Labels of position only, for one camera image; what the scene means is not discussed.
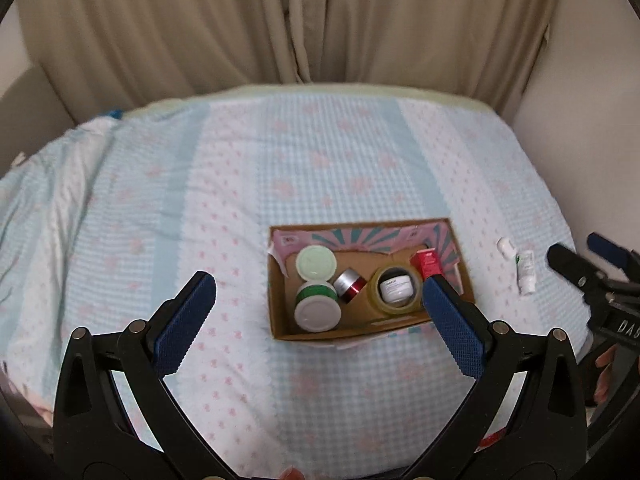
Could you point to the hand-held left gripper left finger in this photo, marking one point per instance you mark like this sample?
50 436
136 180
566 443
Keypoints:
186 325

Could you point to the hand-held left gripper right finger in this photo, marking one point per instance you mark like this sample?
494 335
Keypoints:
452 325

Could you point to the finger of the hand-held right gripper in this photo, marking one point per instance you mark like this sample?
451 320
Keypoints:
567 262
612 252

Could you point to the white tube bottle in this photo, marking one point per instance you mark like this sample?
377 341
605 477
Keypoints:
526 275

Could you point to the small white labelled jar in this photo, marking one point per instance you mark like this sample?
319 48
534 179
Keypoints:
396 289

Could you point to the small red box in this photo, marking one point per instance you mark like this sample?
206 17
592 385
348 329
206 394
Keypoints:
427 262

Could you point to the yellow tape roll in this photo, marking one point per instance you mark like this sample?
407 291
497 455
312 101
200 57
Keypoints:
375 295

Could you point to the cardboard box with pink lining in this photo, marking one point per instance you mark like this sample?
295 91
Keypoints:
360 320

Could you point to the small red jar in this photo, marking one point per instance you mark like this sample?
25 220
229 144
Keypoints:
350 287

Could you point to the green jar with white lid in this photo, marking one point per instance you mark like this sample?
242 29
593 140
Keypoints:
317 310

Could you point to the pale green lidded jar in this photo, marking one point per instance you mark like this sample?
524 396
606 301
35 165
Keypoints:
315 262

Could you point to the person's right hand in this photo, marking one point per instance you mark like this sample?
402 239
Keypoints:
605 370

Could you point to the person's left hand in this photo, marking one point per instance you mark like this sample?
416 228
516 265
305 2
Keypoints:
292 474

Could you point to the pink white cloth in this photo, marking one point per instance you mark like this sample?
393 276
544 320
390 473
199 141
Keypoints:
20 390

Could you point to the light blue duvet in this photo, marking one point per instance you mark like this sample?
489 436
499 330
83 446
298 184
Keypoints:
45 210

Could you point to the blue checked bedsheet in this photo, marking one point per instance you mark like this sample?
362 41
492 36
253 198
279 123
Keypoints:
320 160

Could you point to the blue cloth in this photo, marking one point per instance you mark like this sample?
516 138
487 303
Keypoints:
115 112

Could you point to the pale green mattress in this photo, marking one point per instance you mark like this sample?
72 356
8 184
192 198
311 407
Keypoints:
310 91

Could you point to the grey bed headboard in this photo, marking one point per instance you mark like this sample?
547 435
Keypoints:
30 110

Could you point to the beige curtain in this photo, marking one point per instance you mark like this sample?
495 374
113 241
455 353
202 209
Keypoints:
280 20

